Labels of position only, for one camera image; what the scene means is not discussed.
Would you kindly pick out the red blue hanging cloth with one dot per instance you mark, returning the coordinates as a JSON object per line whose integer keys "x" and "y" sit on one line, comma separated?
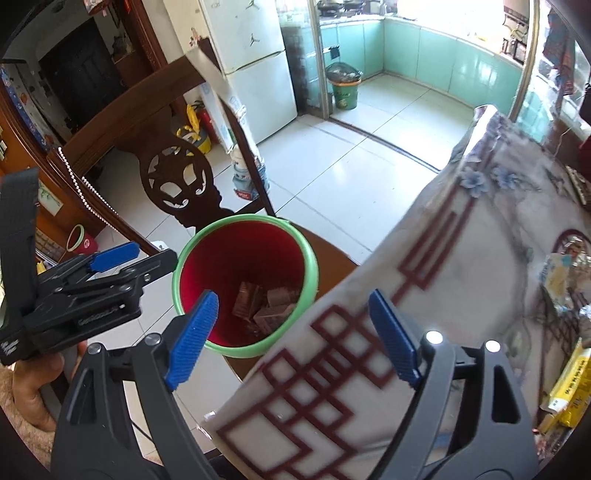
{"x": 561, "y": 50}

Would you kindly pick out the green kitchen trash can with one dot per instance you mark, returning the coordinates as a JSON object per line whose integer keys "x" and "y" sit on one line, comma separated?
{"x": 344, "y": 90}

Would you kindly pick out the red fire extinguisher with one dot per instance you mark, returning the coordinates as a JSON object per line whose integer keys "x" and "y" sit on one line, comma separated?
{"x": 207, "y": 122}

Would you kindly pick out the red bin with green rim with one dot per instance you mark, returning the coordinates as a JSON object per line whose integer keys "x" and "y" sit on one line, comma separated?
{"x": 258, "y": 258}

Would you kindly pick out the teal kitchen cabinets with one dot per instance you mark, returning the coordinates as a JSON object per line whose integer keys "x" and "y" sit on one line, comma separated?
{"x": 443, "y": 60}

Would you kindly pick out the blue white snack wrapper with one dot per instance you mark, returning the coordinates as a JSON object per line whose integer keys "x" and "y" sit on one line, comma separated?
{"x": 561, "y": 281}

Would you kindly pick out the metal sliding door frame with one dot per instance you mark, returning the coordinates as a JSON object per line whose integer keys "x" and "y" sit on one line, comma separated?
{"x": 526, "y": 60}

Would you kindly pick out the dark wooden chair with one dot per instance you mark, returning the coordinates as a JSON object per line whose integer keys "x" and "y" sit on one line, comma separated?
{"x": 175, "y": 184}

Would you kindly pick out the yellow packet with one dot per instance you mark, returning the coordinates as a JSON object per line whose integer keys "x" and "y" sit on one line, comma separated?
{"x": 570, "y": 383}

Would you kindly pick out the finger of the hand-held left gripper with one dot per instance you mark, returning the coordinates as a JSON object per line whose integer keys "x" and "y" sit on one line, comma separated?
{"x": 147, "y": 267}
{"x": 115, "y": 256}

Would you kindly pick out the dark wooden cabinet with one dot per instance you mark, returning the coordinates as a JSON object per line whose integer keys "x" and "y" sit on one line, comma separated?
{"x": 106, "y": 120}

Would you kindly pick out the brown snack wrapper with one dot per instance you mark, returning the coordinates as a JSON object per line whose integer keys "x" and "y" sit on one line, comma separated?
{"x": 272, "y": 319}
{"x": 247, "y": 300}
{"x": 281, "y": 296}

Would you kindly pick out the small red plastic basin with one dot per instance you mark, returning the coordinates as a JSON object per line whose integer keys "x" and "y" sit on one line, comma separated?
{"x": 82, "y": 242}

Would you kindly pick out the floral printed table cover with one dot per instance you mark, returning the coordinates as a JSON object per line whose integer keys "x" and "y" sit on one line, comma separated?
{"x": 485, "y": 258}

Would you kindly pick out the person's left hand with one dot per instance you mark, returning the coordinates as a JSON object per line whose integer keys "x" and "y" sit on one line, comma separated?
{"x": 30, "y": 392}

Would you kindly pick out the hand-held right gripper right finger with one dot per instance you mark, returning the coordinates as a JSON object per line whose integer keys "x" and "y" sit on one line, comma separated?
{"x": 392, "y": 341}

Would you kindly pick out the dark snack packet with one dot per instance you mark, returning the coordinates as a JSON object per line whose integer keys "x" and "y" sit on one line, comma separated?
{"x": 581, "y": 183}

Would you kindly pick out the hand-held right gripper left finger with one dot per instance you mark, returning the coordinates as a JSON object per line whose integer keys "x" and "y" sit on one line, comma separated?
{"x": 194, "y": 337}

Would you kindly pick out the white refrigerator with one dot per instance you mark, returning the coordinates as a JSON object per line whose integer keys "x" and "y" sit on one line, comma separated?
{"x": 258, "y": 83}

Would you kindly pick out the yellow plastic jug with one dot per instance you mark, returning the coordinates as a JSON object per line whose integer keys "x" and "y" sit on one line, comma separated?
{"x": 194, "y": 134}

